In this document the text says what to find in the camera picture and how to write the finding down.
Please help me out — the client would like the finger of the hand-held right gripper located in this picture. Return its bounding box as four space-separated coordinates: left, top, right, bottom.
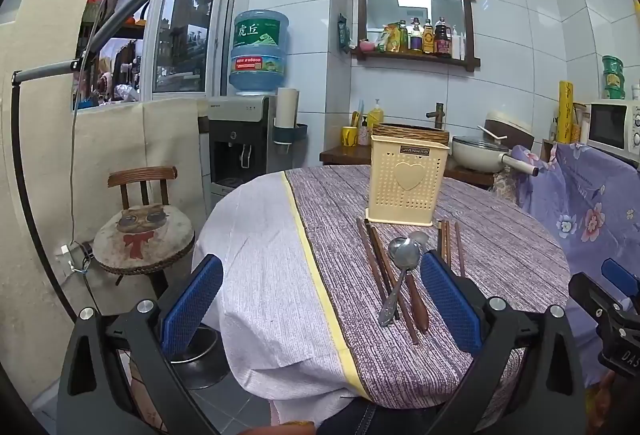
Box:
601 258 640 303
568 271 626 322

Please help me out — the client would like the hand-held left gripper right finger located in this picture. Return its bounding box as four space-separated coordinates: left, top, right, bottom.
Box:
420 251 587 435

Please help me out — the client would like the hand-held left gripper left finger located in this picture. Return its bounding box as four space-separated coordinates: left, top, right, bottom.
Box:
56 254 224 435

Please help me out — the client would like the metal spoon with wooden handle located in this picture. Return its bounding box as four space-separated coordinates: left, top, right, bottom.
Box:
406 231 431 334

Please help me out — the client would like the steel spoon with ornate handle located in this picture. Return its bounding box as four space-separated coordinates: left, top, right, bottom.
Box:
378 236 422 327

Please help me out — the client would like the cream plastic utensil holder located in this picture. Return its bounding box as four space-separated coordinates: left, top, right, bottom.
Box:
364 134 449 228

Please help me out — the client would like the round metal basin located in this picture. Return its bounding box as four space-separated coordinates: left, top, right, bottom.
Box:
170 329 232 390

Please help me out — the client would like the white tablecloth with yellow edge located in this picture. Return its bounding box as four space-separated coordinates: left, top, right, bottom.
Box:
192 171 371 426

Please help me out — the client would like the purple striped tablecloth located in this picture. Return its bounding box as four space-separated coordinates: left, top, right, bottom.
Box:
282 165 571 421

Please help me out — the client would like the paisley patterned cloth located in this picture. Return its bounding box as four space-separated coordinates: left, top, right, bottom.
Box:
492 165 521 201

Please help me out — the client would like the wooden chair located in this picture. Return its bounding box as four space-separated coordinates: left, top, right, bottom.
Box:
92 166 197 301

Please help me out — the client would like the white power strip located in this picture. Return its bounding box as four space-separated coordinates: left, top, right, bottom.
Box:
55 242 93 273

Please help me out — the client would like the cream frying pan with lid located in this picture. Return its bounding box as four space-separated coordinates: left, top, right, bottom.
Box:
451 135 540 177

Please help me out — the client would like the white microwave oven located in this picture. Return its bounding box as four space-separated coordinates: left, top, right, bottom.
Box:
586 100 640 161

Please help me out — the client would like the person's blue jeans leg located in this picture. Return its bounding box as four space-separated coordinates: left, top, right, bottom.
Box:
317 402 381 435

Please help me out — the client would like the grey water dispenser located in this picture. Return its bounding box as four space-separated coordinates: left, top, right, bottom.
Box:
206 95 277 201

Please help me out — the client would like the yellow wrap roll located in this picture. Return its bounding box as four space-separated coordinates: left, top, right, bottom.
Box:
556 82 576 143

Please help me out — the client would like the woven pattern wash basin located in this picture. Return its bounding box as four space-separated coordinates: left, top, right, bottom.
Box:
372 122 451 146

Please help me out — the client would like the dark wooden counter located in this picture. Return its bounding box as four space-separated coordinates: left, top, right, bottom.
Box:
320 146 508 188

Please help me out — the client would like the cream and brown rice cooker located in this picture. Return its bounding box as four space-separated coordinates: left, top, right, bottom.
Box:
484 111 533 148

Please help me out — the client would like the bronze faucet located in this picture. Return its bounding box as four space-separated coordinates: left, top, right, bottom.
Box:
426 102 446 131

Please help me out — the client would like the blue roll holder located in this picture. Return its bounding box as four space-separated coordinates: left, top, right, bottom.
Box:
272 122 308 148

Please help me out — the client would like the yellow soap bottle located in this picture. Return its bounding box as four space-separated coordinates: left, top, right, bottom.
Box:
367 99 385 136

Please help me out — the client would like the white paper roll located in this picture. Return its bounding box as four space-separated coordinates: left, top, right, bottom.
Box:
275 88 300 128

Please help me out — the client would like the dark soy sauce bottle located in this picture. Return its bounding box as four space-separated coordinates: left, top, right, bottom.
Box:
434 18 453 57

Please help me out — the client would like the blue water jug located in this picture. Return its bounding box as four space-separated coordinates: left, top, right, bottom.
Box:
228 9 290 96

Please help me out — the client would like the sliding glass window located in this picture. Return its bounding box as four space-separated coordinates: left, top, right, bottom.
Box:
75 0 236 108

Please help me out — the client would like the yellow green food packet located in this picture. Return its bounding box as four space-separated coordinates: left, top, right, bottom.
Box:
378 22 401 52

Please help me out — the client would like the green hanging packet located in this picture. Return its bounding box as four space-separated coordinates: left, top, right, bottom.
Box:
336 14 352 55

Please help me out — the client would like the black and grey lamp stand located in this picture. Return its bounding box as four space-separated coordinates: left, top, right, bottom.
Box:
11 0 213 321

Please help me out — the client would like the thin white cable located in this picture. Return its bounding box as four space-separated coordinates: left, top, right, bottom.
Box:
69 0 166 248

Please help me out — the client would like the wooden wall shelf with mirror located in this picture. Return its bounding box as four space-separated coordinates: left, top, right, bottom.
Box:
350 0 482 73

